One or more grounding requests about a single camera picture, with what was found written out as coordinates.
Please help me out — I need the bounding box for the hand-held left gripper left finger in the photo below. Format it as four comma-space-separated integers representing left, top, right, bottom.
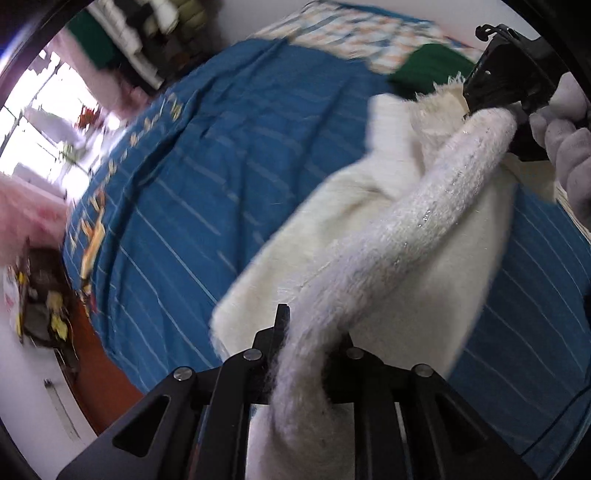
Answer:
56, 304, 291, 480

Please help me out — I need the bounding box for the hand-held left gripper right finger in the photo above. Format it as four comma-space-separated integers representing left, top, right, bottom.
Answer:
323, 333, 540, 480

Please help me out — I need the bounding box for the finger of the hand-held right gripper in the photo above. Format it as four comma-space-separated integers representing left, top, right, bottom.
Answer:
462, 48, 514, 116

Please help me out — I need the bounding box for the white fuzzy towel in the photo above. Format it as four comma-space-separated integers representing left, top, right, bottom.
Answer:
210, 76, 559, 480

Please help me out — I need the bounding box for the shelf of folded clothes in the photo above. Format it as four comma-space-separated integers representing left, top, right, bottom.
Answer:
90, 0, 223, 90

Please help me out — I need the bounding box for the person's right hand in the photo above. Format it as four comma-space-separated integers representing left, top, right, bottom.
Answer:
527, 74, 591, 232

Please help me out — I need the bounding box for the dark green cloth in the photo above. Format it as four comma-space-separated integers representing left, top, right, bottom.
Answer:
387, 43, 482, 99

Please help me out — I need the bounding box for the patterned pillow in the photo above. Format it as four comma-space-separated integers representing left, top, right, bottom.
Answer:
253, 0, 481, 75

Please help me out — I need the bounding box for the blue striped bed sheet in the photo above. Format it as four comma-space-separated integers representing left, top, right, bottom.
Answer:
62, 37, 591, 457

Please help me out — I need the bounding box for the black yellow bag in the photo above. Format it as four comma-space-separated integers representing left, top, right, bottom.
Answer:
4, 240, 81, 374

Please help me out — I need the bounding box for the pink curtain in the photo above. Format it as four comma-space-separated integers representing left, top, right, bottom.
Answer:
0, 34, 158, 268

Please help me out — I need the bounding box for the orange wooden bed frame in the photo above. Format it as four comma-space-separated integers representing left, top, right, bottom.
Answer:
68, 300, 145, 435

